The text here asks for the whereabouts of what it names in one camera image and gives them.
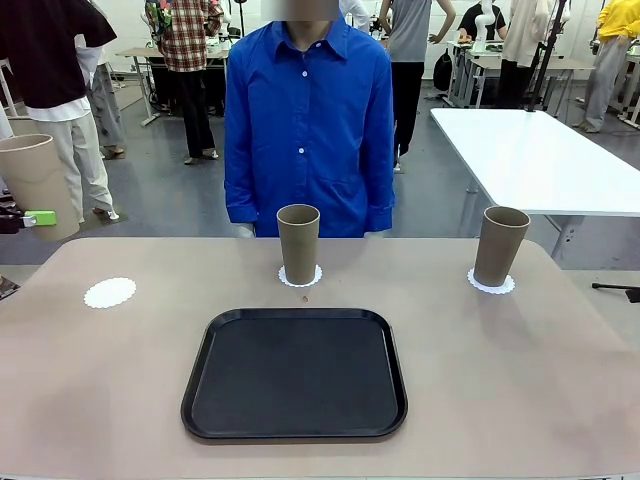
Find beige tall cup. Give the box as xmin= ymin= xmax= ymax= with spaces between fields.
xmin=276 ymin=203 xmax=321 ymax=285
xmin=0 ymin=133 xmax=81 ymax=243
xmin=473 ymin=205 xmax=532 ymax=288

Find white table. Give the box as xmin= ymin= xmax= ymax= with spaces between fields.
xmin=429 ymin=107 xmax=640 ymax=261

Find person in plaid shirt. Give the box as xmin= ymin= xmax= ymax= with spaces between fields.
xmin=144 ymin=0 xmax=224 ymax=165

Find black backpack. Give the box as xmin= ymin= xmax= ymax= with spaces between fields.
xmin=432 ymin=47 xmax=454 ymax=92

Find seated person black shirt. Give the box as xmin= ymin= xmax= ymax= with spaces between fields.
xmin=457 ymin=3 xmax=507 ymax=44

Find grey background desk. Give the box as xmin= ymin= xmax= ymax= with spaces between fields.
xmin=446 ymin=39 xmax=596 ymax=109

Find person black top white trousers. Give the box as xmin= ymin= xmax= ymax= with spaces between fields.
xmin=0 ymin=0 xmax=121 ymax=224

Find beige background desk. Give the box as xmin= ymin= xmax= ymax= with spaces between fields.
xmin=115 ymin=45 xmax=224 ymax=126

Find person's left forearm blue sleeve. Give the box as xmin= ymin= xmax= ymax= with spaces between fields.
xmin=367 ymin=174 xmax=396 ymax=232

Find black rod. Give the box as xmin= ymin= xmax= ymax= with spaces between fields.
xmin=592 ymin=281 xmax=640 ymax=304

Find person's right forearm blue sleeve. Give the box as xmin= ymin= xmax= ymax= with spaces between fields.
xmin=223 ymin=174 xmax=261 ymax=225

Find white scalloped paper coaster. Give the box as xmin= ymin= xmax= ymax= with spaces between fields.
xmin=83 ymin=276 xmax=138 ymax=312
xmin=467 ymin=267 xmax=517 ymax=296
xmin=277 ymin=264 xmax=323 ymax=289

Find black plastic tray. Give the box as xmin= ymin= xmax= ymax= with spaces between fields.
xmin=180 ymin=307 xmax=410 ymax=443

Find person grey shirt black trousers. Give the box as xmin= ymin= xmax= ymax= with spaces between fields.
xmin=379 ymin=0 xmax=454 ymax=174

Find person in grey trousers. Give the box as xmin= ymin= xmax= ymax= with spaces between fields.
xmin=74 ymin=32 xmax=126 ymax=159

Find black stand pole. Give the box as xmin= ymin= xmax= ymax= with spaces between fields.
xmin=523 ymin=0 xmax=574 ymax=115

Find person in cream top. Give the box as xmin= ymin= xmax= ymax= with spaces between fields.
xmin=501 ymin=0 xmax=551 ymax=110

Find person in yellow top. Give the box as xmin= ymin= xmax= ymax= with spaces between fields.
xmin=574 ymin=0 xmax=640 ymax=134

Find person in blue shirt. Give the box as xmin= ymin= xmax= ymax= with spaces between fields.
xmin=223 ymin=0 xmax=396 ymax=239

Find person in white shirt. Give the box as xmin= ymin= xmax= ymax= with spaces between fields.
xmin=339 ymin=0 xmax=374 ymax=36

